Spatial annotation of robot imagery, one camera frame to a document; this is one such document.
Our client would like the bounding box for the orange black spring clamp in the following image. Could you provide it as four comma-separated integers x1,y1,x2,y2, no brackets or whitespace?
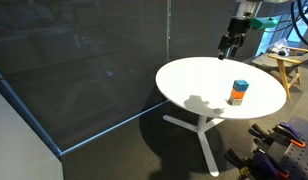
248,122,306,148

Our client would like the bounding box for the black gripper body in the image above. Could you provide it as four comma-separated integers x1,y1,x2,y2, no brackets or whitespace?
222,18,250,45

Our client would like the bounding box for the white round table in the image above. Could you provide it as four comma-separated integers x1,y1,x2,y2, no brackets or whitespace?
156,57,286,177

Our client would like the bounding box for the orange block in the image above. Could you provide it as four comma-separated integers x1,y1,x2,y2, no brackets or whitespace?
231,89,245,99

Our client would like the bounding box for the wooden armchair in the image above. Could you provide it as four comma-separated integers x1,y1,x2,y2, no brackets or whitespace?
250,47,308,99

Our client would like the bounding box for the blue block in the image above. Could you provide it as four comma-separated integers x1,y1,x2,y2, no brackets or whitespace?
233,80,249,92

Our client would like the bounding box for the purple black spring clamp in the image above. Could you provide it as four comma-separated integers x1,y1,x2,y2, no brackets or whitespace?
224,149,290,180

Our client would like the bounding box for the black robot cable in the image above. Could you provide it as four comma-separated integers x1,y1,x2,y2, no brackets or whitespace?
289,0,308,50

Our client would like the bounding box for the grey block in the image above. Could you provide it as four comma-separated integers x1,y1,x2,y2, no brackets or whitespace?
228,97,242,106

